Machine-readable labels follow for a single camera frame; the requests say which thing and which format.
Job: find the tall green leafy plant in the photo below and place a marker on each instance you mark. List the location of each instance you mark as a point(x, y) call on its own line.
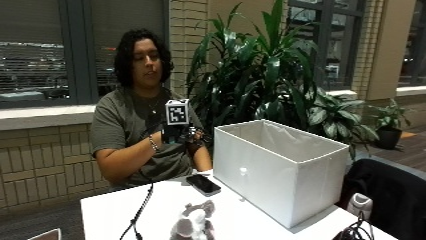
point(257, 66)

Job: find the pale flat object corner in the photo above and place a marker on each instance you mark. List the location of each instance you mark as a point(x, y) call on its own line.
point(47, 235)

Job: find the grey stone window sill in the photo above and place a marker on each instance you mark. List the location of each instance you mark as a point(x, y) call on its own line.
point(42, 116)

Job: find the white fabric storage box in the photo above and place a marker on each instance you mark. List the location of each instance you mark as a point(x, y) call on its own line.
point(275, 173)

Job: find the white plastic device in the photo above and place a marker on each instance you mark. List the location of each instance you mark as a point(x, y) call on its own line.
point(360, 205)

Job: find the white cube of black markers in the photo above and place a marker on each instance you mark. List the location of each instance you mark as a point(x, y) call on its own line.
point(178, 112)

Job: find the dark window at edge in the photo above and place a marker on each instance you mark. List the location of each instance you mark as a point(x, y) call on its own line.
point(415, 43)

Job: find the black smartphone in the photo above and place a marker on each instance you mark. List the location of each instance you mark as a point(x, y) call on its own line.
point(203, 184)

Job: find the large dark-framed window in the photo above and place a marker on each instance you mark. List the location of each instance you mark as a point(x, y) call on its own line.
point(40, 50)

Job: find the black plant pot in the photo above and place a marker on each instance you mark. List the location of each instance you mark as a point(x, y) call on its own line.
point(389, 138)

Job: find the black jacket on chair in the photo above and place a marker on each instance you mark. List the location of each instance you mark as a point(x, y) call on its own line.
point(391, 196)

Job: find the narrow dark-framed window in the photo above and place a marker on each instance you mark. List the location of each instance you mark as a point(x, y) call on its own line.
point(328, 40)

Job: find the the person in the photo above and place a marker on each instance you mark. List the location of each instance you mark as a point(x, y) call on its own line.
point(122, 123)

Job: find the grey soft toy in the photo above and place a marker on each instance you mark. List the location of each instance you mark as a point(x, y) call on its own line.
point(195, 221)

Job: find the variegated leafy plant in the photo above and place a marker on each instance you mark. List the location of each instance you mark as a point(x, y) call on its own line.
point(337, 116)

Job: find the small green potted plant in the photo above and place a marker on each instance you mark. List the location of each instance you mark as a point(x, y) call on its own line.
point(391, 115)

